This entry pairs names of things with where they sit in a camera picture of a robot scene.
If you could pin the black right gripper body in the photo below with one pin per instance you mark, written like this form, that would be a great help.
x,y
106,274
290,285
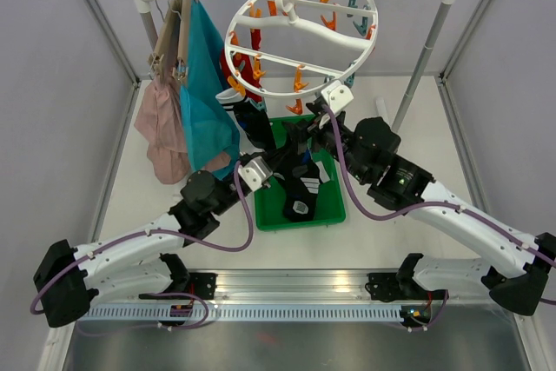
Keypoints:
x,y
319,129

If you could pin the black sock with blue pattern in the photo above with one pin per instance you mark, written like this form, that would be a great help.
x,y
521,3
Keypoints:
x,y
301,194

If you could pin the red christmas sock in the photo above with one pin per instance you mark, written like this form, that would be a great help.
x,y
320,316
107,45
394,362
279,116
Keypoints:
x,y
255,36
241,63

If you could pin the orange clothes peg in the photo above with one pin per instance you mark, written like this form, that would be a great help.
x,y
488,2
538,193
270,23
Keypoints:
x,y
254,12
258,73

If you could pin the white sock with black stripes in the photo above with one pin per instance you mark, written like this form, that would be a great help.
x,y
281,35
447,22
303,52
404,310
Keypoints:
x,y
230,97

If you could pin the white round clip hanger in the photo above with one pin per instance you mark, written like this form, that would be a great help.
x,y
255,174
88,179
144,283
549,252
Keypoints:
x,y
302,47

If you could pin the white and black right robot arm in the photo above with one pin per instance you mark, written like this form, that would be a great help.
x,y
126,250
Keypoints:
x,y
511,267

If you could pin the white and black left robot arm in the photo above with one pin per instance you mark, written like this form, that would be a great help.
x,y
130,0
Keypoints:
x,y
143,263

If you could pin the beige clothes hanger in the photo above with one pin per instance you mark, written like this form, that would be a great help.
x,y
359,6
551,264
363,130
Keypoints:
x,y
168,61

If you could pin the orange peg on crossbar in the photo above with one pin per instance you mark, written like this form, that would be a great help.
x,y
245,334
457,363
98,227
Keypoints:
x,y
299,85

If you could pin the green plastic tray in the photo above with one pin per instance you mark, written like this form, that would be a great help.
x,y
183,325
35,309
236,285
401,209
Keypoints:
x,y
330,206

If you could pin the teal hanging garment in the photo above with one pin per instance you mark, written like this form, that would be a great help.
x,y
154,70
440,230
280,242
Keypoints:
x,y
211,136

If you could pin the pink hanging garment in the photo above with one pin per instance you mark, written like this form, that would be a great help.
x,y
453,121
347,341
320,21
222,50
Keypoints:
x,y
159,121

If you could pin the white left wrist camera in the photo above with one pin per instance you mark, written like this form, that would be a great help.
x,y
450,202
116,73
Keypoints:
x,y
255,173

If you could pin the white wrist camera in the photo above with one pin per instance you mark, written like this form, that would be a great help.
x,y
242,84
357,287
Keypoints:
x,y
255,173
337,96

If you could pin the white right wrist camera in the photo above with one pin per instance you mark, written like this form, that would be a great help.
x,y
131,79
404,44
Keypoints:
x,y
337,96

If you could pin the aluminium mounting rail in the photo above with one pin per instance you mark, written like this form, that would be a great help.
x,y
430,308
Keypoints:
x,y
295,284

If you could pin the white slotted cable duct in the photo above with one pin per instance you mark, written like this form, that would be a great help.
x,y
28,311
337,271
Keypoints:
x,y
246,312

